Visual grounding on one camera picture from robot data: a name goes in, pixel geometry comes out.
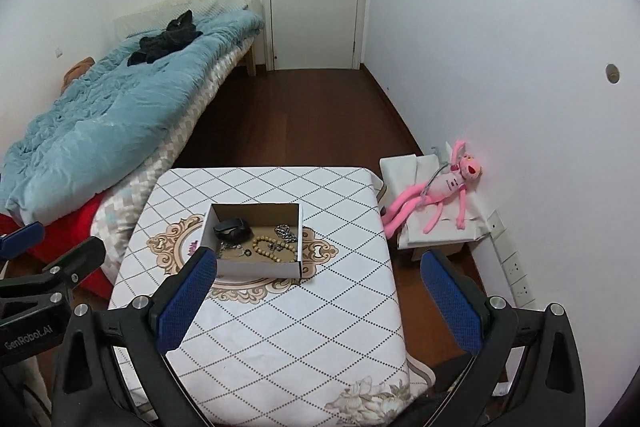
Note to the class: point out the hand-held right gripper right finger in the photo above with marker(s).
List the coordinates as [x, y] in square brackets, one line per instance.
[452, 302]

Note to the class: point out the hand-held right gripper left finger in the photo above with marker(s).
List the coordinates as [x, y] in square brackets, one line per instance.
[190, 302]

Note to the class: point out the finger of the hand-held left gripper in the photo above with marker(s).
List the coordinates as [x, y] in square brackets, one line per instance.
[20, 239]
[80, 259]

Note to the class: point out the white cardboard box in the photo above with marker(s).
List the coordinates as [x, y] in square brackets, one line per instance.
[265, 268]

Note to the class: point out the black wristband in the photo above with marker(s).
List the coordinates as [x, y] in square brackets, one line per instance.
[231, 229]

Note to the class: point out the small silver charm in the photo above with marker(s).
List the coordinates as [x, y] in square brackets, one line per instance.
[273, 247]

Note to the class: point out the red blanket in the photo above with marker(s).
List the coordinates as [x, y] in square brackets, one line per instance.
[75, 227]

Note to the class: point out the white diamond pattern tablecloth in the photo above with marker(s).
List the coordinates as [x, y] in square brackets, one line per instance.
[300, 332]

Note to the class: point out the pink plush toy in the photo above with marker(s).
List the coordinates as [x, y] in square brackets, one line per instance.
[445, 184]

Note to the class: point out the blue quilt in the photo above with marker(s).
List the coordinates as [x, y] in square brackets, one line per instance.
[125, 107]

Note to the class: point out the brown plush toy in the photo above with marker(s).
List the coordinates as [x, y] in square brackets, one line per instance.
[80, 69]

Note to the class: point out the black clothing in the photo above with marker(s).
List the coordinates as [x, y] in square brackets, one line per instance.
[160, 44]

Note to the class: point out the wooden bed leg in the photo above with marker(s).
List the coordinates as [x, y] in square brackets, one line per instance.
[251, 62]

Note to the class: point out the white wall socket strip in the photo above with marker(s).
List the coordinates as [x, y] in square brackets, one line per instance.
[512, 264]

